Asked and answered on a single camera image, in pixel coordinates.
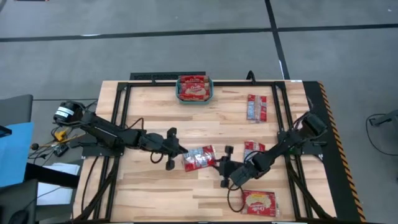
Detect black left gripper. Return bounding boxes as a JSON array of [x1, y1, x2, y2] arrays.
[[139, 127, 189, 171]]

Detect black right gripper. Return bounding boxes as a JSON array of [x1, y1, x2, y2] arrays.
[[212, 145, 252, 189]]

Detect teal plastic basket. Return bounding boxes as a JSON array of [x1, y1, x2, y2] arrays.
[[175, 76, 215, 105]]

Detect black panel with hazard stripes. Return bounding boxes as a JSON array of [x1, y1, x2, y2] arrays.
[[303, 81, 367, 223]]

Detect small black box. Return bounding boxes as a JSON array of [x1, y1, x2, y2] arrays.
[[53, 143, 70, 157]]

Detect black bar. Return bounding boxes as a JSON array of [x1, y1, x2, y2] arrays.
[[24, 163, 80, 189]]

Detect white paper sheet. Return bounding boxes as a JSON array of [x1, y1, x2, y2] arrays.
[[36, 162, 82, 206]]

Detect blue board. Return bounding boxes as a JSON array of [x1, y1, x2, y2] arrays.
[[0, 121, 35, 189]]

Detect grey stand foot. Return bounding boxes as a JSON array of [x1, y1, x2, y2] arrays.
[[369, 108, 398, 127]]

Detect black computer mouse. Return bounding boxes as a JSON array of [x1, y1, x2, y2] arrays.
[[7, 209, 30, 224]]

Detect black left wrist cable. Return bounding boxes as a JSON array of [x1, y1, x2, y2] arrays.
[[124, 117, 165, 164]]

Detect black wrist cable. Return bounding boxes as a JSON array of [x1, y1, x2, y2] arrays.
[[226, 183, 246, 214], [124, 117, 165, 164]]

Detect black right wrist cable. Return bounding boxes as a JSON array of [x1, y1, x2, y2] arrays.
[[226, 183, 246, 214]]

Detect black metal table frame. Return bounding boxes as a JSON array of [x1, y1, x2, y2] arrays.
[[73, 80, 336, 223]]

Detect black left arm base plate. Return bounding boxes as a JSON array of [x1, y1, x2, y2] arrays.
[[68, 136, 125, 157]]

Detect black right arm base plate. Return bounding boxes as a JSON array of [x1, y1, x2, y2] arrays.
[[278, 130, 326, 156]]

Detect yellow cable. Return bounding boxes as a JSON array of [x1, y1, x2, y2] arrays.
[[42, 126, 90, 147]]

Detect black floor cable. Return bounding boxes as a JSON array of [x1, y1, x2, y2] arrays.
[[365, 113, 398, 156]]

